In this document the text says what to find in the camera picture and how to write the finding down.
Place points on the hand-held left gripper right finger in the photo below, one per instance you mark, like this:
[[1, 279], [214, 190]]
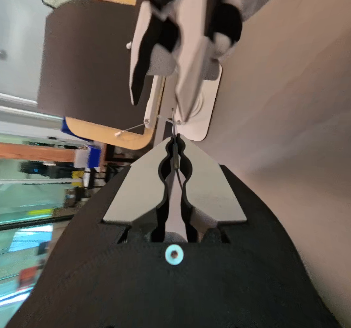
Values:
[[214, 196]]

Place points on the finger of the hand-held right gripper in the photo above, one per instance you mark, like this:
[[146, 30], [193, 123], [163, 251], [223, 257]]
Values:
[[194, 59], [138, 45]]

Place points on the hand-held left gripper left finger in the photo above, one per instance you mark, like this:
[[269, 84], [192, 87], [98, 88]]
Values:
[[134, 196]]

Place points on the thin black acrylic sheet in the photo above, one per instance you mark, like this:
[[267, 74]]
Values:
[[176, 158]]

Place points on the silver pipe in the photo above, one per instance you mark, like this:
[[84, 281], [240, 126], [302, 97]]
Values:
[[16, 99], [27, 117]]

